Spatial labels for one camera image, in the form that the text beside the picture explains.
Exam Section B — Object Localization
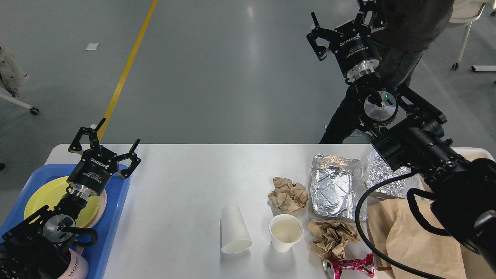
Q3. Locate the person in dark clothes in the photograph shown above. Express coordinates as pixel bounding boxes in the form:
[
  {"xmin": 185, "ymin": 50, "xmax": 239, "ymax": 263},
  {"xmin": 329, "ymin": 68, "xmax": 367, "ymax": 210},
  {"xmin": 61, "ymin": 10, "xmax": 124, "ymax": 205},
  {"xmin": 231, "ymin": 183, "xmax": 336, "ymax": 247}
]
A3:
[{"xmin": 320, "ymin": 0, "xmax": 454, "ymax": 144}]

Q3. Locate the white chair leg with wheel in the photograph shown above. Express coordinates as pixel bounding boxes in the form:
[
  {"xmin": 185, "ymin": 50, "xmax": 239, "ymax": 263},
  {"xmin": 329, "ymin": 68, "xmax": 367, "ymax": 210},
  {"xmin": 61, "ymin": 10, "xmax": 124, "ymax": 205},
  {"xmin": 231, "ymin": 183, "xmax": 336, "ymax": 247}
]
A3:
[{"xmin": 0, "ymin": 93, "xmax": 40, "ymax": 115}]

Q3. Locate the aluminium foil tray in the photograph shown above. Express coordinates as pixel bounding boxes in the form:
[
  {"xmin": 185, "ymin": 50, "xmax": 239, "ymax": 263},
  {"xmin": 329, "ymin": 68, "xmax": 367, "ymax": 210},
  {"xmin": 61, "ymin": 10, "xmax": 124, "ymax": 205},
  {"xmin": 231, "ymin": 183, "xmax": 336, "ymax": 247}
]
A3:
[{"xmin": 310, "ymin": 153, "xmax": 366, "ymax": 222}]

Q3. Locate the lying white paper cup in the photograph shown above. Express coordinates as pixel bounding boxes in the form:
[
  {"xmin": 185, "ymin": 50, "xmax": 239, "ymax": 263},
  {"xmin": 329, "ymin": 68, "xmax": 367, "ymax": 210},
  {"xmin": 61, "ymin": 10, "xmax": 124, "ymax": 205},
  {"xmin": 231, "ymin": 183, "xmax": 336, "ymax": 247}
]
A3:
[{"xmin": 220, "ymin": 205, "xmax": 253, "ymax": 254}]

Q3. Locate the yellow plate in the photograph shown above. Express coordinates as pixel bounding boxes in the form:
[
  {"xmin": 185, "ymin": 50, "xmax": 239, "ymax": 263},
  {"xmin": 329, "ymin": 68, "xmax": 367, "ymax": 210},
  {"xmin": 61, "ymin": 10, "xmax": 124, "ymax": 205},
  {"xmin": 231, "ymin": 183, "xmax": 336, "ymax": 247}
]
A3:
[{"xmin": 24, "ymin": 176, "xmax": 102, "ymax": 228}]

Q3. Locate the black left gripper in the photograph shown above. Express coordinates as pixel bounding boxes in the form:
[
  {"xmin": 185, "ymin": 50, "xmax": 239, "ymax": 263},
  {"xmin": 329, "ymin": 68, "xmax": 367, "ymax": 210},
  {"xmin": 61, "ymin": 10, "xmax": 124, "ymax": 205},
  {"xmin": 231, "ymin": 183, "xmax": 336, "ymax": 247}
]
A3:
[{"xmin": 67, "ymin": 118, "xmax": 141, "ymax": 196}]

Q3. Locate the crumpled brown paper lower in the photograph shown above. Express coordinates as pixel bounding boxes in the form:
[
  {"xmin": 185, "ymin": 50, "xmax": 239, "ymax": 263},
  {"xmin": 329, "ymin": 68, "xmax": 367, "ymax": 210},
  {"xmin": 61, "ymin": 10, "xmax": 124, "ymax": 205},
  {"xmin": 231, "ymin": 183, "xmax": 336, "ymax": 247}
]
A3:
[{"xmin": 308, "ymin": 219, "xmax": 361, "ymax": 260}]

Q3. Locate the blue plastic tray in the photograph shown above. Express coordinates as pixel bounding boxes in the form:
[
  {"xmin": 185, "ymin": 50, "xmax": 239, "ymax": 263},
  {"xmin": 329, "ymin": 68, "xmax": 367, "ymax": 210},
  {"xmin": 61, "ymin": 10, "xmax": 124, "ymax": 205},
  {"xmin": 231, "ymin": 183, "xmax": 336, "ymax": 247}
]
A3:
[{"xmin": 0, "ymin": 164, "xmax": 130, "ymax": 279}]

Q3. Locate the white wheeled chair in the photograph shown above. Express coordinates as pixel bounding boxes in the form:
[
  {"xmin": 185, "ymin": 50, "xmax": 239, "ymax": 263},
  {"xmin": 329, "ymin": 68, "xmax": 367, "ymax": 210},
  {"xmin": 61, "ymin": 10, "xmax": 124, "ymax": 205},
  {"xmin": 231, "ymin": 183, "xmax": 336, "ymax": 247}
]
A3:
[{"xmin": 448, "ymin": 0, "xmax": 495, "ymax": 70}]

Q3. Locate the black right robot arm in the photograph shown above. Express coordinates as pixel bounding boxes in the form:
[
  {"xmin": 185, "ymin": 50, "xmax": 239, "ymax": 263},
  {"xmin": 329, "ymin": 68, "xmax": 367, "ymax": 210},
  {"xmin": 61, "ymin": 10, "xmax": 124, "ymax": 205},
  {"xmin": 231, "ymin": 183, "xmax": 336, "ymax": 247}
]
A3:
[{"xmin": 307, "ymin": 0, "xmax": 496, "ymax": 270}]

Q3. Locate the crumpled brown paper ball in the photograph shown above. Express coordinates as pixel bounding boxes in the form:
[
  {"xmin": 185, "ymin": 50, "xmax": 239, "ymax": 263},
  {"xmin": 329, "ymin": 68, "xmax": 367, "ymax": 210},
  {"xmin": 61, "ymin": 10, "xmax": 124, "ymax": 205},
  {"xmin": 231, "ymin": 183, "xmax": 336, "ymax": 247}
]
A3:
[{"xmin": 267, "ymin": 177, "xmax": 309, "ymax": 213}]

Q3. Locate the upright white paper cup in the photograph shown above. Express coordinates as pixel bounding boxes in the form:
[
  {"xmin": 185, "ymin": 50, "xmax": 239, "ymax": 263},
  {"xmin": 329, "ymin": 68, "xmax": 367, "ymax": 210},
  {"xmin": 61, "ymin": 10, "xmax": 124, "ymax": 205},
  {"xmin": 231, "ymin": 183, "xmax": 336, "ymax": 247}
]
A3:
[{"xmin": 268, "ymin": 214, "xmax": 304, "ymax": 252}]

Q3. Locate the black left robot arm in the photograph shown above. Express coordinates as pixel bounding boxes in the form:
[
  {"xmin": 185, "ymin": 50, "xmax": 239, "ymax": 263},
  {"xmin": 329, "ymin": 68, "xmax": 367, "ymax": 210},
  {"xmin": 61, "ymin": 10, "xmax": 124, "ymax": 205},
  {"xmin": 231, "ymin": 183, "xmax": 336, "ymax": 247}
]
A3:
[{"xmin": 1, "ymin": 118, "xmax": 141, "ymax": 279}]

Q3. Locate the beige jacket on chair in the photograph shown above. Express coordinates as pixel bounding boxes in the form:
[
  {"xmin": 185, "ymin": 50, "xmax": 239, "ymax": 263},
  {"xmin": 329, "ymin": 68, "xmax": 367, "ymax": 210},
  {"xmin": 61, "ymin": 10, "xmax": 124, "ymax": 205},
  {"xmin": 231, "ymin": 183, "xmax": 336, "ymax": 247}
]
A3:
[{"xmin": 0, "ymin": 43, "xmax": 30, "ymax": 98}]

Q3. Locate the crumpled aluminium foil block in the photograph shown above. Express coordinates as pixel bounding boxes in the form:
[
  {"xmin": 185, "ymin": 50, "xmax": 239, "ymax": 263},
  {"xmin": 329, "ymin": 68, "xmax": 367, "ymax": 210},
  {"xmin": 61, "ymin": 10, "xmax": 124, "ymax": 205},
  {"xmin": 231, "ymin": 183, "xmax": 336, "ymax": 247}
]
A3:
[{"xmin": 364, "ymin": 150, "xmax": 424, "ymax": 199}]

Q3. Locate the beige plastic bin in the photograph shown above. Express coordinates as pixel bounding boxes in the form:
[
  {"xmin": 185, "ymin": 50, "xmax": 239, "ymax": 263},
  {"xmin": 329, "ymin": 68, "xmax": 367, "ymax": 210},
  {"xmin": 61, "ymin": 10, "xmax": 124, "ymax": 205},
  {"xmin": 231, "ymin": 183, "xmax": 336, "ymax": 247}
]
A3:
[{"xmin": 413, "ymin": 145, "xmax": 496, "ymax": 279}]

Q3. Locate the crushed red can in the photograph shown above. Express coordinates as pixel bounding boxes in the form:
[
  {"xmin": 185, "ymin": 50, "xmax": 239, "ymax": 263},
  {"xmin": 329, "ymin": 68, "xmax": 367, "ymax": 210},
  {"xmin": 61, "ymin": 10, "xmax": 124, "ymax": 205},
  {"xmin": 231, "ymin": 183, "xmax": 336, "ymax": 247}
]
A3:
[{"xmin": 322, "ymin": 253, "xmax": 376, "ymax": 279}]

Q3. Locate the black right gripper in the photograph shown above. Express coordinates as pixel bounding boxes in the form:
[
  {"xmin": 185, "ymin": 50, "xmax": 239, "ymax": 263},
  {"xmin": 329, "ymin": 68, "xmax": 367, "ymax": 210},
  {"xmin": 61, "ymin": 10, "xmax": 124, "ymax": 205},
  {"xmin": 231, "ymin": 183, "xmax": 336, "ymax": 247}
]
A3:
[{"xmin": 307, "ymin": 0, "xmax": 387, "ymax": 81}]

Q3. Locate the pink mug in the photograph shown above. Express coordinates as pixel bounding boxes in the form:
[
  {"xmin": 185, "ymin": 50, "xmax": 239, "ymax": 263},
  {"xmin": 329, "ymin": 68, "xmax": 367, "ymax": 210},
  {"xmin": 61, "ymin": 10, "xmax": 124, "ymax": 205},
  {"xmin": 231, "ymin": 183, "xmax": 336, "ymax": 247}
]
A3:
[{"xmin": 58, "ymin": 249, "xmax": 89, "ymax": 279}]

